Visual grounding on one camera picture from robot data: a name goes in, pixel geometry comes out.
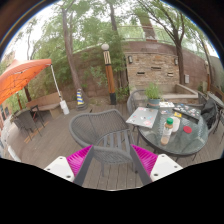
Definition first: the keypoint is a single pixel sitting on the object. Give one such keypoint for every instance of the wooden bench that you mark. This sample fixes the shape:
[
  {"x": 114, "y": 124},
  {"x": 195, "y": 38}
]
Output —
[{"x": 49, "y": 103}]

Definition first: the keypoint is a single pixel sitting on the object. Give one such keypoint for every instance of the sticker-covered black laptop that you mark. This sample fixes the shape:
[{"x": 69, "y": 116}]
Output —
[{"x": 187, "y": 111}]

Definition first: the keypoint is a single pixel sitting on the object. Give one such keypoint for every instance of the white umbrella base weight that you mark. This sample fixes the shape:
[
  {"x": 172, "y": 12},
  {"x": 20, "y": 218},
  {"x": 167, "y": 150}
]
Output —
[{"x": 64, "y": 107}]

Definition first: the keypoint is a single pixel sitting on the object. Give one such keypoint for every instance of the potted green plant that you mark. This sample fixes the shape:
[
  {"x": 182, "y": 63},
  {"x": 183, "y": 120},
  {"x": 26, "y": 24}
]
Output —
[{"x": 153, "y": 95}]

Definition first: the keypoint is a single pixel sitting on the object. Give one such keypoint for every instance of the round glass patio table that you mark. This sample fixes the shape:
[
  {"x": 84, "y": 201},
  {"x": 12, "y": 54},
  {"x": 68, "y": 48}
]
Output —
[{"x": 181, "y": 144}]

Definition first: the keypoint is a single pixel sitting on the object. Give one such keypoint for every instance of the orange patio umbrella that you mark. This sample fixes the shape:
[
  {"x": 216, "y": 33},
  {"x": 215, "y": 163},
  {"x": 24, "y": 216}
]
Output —
[{"x": 19, "y": 74}]

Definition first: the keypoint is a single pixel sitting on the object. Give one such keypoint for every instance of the black backpack on chair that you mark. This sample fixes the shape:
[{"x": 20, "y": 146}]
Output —
[{"x": 209, "y": 112}]

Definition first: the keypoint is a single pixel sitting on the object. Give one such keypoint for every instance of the sticker-covered grey laptop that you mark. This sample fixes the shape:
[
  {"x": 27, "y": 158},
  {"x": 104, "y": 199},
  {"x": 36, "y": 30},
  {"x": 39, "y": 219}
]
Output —
[{"x": 144, "y": 117}]

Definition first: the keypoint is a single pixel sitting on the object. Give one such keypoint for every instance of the grey woven patio chair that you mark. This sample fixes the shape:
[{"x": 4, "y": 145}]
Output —
[{"x": 108, "y": 133}]

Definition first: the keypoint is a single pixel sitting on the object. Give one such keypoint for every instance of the green-capped plastic bottle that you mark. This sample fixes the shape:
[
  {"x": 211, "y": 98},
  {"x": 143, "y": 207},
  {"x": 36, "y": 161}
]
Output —
[{"x": 167, "y": 131}]

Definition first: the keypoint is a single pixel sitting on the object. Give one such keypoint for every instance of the wooden lamp post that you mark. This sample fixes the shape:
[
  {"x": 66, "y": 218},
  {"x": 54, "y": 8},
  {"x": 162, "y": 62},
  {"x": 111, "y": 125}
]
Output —
[{"x": 109, "y": 73}]

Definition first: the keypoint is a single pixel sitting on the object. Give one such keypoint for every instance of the yellow blue striped cone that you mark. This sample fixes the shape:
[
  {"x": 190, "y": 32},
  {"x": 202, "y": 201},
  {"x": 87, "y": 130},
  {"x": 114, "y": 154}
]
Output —
[{"x": 81, "y": 104}]

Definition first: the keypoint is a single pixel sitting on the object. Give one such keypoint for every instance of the grey chair behind table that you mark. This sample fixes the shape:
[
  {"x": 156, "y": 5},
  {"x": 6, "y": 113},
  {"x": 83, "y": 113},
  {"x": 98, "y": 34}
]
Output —
[{"x": 136, "y": 99}]

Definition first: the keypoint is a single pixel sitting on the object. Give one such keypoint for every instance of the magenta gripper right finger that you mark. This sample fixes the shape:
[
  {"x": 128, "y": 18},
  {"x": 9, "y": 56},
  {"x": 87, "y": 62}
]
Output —
[{"x": 143, "y": 158}]

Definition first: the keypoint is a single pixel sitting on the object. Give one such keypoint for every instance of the dark chair at left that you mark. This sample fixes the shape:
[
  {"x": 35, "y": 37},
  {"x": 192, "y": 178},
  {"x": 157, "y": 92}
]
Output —
[{"x": 24, "y": 121}]

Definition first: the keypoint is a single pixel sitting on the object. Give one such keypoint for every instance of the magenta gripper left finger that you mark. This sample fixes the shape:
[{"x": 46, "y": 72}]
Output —
[{"x": 80, "y": 161}]

